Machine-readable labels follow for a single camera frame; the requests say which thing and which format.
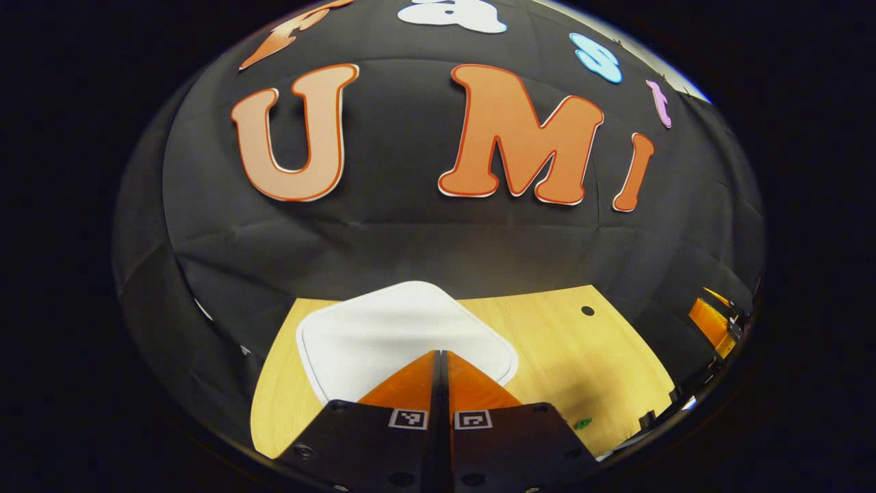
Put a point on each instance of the white desktop garbage bin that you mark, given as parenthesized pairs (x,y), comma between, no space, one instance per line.
(383,335)

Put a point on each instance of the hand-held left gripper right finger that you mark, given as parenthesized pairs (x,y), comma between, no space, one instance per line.
(506,452)

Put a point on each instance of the green paper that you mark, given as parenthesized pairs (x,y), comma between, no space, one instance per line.
(582,423)

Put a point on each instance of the black desk edge clamp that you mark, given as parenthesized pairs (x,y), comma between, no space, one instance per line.
(677,393)
(647,418)

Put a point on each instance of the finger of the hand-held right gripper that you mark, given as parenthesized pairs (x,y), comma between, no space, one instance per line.
(712,329)
(722,301)

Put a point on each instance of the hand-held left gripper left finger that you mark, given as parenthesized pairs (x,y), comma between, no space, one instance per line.
(383,452)

